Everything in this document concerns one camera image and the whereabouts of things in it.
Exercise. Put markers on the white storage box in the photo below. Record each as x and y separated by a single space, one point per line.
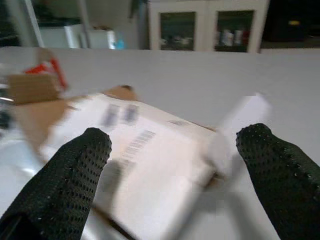
67 36
101 38

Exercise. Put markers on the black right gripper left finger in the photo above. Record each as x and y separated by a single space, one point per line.
65 180

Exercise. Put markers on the flat cardboard box white label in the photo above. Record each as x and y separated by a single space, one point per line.
155 160

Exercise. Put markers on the white cabinet with glass doors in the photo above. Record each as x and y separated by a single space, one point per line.
206 27

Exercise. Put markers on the white rolled paper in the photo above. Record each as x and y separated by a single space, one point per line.
241 117

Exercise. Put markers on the blue plastic item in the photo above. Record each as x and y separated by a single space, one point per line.
120 42

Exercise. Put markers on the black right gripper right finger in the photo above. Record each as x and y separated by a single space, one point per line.
285 180

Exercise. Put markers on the small cardboard box red print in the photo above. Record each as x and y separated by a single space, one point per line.
32 87

